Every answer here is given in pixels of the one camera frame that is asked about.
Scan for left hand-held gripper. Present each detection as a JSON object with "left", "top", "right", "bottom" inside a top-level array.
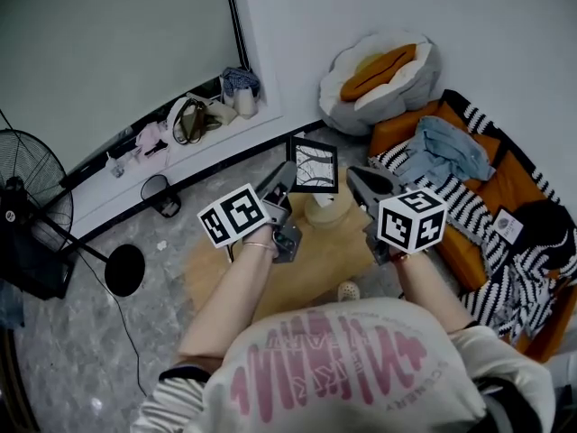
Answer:
[{"left": 197, "top": 160, "right": 302, "bottom": 264}]

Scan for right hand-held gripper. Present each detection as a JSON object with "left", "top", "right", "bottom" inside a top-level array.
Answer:
[{"left": 345, "top": 165, "right": 448, "bottom": 266}]

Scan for black picture frame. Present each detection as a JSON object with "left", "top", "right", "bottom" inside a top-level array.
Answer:
[{"left": 286, "top": 135, "right": 339, "bottom": 195}]

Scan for olive green shoulder bag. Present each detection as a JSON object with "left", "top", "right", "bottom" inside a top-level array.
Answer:
[{"left": 167, "top": 97, "right": 223, "bottom": 146}]

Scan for person's left forearm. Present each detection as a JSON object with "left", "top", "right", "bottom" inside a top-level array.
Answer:
[{"left": 177, "top": 235, "right": 276, "bottom": 365}]

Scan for person's right forearm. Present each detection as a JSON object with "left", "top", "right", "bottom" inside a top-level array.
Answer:
[{"left": 392, "top": 251, "right": 479, "bottom": 334}]

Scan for cream round stool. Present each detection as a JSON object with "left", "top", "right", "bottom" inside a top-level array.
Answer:
[{"left": 303, "top": 190, "right": 356, "bottom": 230}]

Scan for white pouch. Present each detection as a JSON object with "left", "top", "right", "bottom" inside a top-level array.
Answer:
[{"left": 223, "top": 86, "right": 260, "bottom": 119}]

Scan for beige tote bag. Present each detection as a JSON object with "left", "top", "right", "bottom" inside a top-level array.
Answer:
[{"left": 186, "top": 91, "right": 239, "bottom": 126}]

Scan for light blue denim garment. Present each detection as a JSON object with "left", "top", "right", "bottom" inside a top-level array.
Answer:
[{"left": 396, "top": 115, "right": 498, "bottom": 185}]

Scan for white clog shoe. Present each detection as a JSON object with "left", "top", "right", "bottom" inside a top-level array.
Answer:
[{"left": 337, "top": 280, "right": 362, "bottom": 303}]

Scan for blue patterned cloth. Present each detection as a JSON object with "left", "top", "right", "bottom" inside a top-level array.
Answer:
[{"left": 220, "top": 66, "right": 262, "bottom": 99}]

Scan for black and white striped blanket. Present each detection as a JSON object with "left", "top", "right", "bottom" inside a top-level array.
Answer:
[{"left": 372, "top": 102, "right": 577, "bottom": 347}]

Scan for orange pillow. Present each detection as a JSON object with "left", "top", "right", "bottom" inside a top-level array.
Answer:
[{"left": 339, "top": 42, "right": 418, "bottom": 104}]

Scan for black mesh waste bin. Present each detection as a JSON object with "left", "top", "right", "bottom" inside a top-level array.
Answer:
[{"left": 140, "top": 173, "right": 183, "bottom": 219}]

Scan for grey shell-shaped cushion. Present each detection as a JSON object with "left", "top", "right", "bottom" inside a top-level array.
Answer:
[{"left": 317, "top": 29, "right": 444, "bottom": 137}]

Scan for pink cloth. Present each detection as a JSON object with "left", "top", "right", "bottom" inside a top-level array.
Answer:
[{"left": 133, "top": 122, "right": 171, "bottom": 161}]

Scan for orange sofa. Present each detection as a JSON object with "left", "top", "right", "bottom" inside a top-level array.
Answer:
[{"left": 368, "top": 88, "right": 577, "bottom": 364}]

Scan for white paper card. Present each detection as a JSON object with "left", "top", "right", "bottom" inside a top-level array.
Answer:
[{"left": 491, "top": 207, "right": 525, "bottom": 245}]

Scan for clear plastic bottle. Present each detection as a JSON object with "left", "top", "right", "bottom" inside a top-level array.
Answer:
[{"left": 106, "top": 151, "right": 125, "bottom": 180}]

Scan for white shirt with pink print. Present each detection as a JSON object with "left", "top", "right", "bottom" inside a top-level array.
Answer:
[{"left": 129, "top": 297, "right": 556, "bottom": 433}]

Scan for black garment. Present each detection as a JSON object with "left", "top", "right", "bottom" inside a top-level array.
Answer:
[{"left": 512, "top": 199, "right": 577, "bottom": 275}]

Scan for black framed window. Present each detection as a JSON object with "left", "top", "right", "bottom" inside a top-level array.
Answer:
[{"left": 0, "top": 0, "right": 252, "bottom": 189}]

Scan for black standing fan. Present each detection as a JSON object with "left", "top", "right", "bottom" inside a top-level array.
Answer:
[{"left": 0, "top": 128, "right": 147, "bottom": 301}]

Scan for black power cable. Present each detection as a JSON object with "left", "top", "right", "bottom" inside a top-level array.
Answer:
[{"left": 71, "top": 239, "right": 149, "bottom": 397}]

